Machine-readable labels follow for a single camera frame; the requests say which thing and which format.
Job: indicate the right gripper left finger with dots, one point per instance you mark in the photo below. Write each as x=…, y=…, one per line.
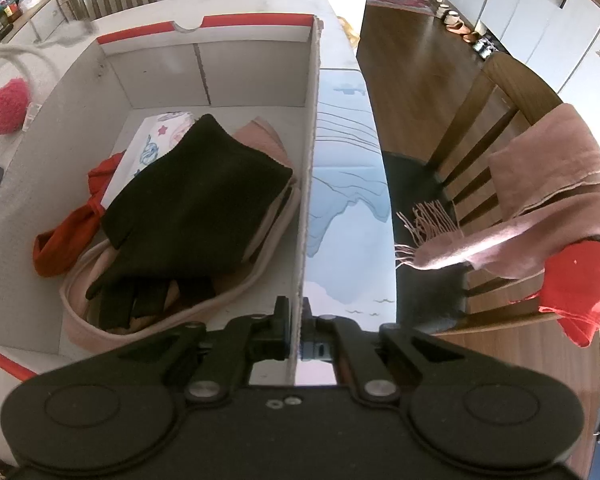
x=244, y=342

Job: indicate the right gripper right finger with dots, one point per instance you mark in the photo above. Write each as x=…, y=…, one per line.
x=350, y=351

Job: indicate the black cloth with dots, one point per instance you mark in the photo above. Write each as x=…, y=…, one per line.
x=189, y=219

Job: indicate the pink fleece cloth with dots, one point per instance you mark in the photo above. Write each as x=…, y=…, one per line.
x=81, y=314

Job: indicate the red knotted cloth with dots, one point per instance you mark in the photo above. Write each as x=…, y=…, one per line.
x=55, y=251

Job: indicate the cartoon print face mask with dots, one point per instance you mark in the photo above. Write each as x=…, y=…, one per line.
x=155, y=137

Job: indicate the red and white cardboard box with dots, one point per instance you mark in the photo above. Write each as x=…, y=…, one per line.
x=233, y=67

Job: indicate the red garment on chair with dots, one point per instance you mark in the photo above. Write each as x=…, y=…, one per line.
x=571, y=290

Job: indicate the pink fringed scarf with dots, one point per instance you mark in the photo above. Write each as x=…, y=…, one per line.
x=547, y=182

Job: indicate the near wooden chair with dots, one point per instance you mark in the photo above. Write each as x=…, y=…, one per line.
x=437, y=302

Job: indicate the barcode hang tag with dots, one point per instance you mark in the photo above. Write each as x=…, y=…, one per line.
x=32, y=112

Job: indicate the pink fluffy plush toy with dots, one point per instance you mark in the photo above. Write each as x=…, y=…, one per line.
x=15, y=98

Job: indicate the white side cabinet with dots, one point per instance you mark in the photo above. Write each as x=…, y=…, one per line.
x=30, y=26

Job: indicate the white cabinet wall unit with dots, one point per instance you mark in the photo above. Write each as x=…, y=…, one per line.
x=550, y=36

